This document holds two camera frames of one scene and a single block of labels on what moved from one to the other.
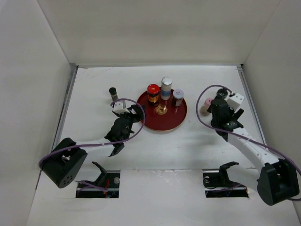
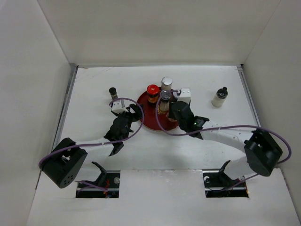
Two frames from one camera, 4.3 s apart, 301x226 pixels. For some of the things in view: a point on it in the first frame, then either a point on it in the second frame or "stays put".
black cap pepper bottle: (113, 91) stays put
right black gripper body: (231, 111) -> (172, 115)
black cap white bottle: (221, 93) stays put
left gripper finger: (139, 115) stays put
